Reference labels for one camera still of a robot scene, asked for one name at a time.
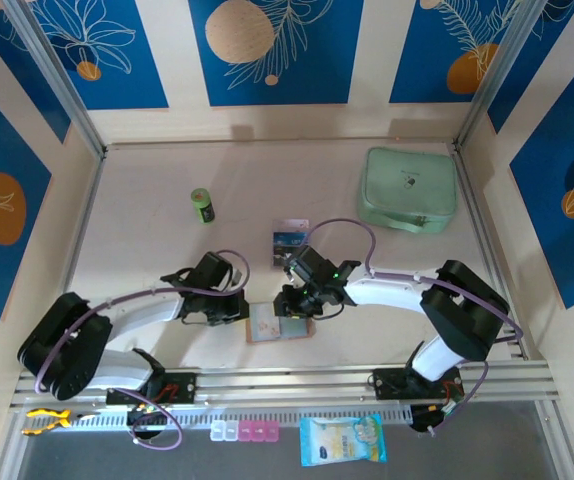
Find aluminium frame post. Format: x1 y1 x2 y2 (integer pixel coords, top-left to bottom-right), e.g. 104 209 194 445
452 0 544 154
1 0 107 159

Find black base electronics module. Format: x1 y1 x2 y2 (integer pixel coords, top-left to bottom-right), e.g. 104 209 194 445
409 399 468 437
125 402 171 442

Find dark printed card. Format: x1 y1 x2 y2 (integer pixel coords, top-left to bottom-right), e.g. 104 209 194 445
271 244 298 270

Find yellow handled pliers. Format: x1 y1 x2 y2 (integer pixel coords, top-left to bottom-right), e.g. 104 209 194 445
21 407 102 437

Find white and pink pill organizer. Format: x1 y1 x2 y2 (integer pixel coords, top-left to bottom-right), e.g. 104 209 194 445
209 420 282 444

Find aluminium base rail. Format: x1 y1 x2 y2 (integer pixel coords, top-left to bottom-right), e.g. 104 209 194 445
9 358 561 409

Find grey plastic card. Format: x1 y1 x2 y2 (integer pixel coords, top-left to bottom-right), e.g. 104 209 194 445
280 317 309 338

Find green cylindrical battery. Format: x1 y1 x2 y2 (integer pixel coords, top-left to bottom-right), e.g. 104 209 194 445
189 187 217 226

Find tan leather card holder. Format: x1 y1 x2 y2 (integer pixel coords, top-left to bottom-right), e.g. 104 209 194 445
245 301 315 345

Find pale pink card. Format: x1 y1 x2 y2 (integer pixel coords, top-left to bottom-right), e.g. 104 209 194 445
272 217 312 234

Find blue wet wipes packet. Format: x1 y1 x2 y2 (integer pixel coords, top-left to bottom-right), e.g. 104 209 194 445
299 412 388 469

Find mint green zip pouch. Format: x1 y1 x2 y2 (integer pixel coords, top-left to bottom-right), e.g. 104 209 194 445
356 146 458 235

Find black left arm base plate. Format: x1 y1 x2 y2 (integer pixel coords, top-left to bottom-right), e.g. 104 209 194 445
105 370 199 406

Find blue printed card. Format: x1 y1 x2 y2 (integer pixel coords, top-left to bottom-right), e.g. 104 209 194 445
271 230 312 247

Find aluminium table side rail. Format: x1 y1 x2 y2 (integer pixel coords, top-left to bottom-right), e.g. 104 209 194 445
39 149 106 372
450 144 531 361

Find cream floral card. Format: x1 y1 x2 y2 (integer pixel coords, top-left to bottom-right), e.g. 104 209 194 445
249 303 282 341

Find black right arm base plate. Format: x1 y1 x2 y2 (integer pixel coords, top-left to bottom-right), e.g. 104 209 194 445
372 367 464 401

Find white slotted cable duct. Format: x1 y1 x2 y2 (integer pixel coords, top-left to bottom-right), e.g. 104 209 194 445
74 404 414 432

